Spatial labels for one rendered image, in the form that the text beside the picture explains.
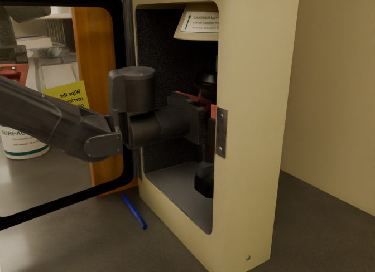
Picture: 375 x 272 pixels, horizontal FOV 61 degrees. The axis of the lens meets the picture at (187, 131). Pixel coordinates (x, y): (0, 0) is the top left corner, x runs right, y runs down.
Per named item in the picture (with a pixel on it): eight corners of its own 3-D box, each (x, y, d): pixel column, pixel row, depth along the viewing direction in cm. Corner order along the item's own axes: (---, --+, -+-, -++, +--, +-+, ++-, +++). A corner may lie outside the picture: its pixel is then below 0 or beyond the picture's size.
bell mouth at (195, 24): (231, 33, 66) (232, 5, 64) (301, 38, 52) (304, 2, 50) (154, 36, 57) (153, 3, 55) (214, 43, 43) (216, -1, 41)
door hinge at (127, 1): (138, 176, 75) (126, -4, 61) (142, 181, 73) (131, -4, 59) (131, 178, 74) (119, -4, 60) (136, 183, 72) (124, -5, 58)
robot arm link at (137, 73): (79, 135, 53) (85, 160, 46) (70, 68, 48) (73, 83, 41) (148, 125, 57) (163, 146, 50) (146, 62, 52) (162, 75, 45)
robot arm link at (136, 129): (115, 142, 53) (128, 157, 49) (111, 104, 50) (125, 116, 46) (152, 134, 57) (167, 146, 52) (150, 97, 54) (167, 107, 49)
